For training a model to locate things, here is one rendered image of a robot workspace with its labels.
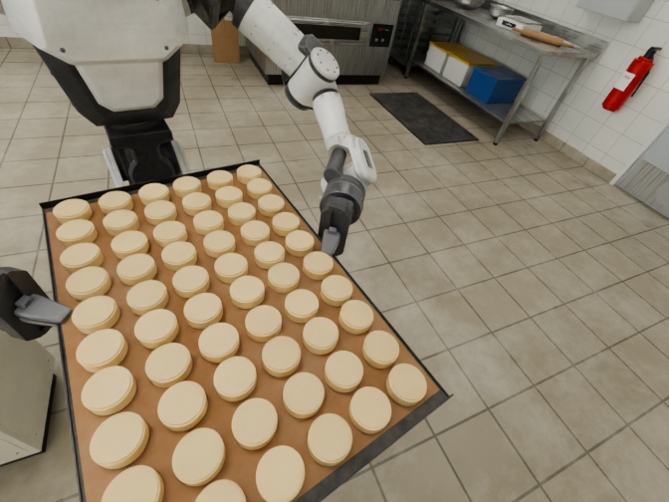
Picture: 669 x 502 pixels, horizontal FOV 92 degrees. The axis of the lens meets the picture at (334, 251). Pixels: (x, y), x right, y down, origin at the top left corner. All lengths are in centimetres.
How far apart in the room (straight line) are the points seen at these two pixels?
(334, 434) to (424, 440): 117
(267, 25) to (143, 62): 26
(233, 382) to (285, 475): 11
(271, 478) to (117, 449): 16
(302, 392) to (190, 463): 13
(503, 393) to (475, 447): 31
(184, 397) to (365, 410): 21
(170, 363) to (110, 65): 57
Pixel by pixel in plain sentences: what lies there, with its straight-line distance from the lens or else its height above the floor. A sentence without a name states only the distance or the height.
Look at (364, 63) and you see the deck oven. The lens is 443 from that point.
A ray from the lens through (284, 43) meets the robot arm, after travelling 86.
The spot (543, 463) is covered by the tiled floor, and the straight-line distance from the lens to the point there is 180.
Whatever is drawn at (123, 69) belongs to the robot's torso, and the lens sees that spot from 81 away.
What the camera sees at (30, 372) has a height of 23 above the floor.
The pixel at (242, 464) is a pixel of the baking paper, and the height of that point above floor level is 100.
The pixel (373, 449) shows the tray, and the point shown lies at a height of 100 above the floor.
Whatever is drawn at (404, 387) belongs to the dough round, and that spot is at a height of 102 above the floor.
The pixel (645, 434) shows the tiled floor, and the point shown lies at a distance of 220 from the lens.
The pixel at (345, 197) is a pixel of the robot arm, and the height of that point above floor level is 103.
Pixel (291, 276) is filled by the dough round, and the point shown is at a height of 102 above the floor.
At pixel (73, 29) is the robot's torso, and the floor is 123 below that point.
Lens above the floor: 142
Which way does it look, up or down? 46 degrees down
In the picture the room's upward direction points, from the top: 12 degrees clockwise
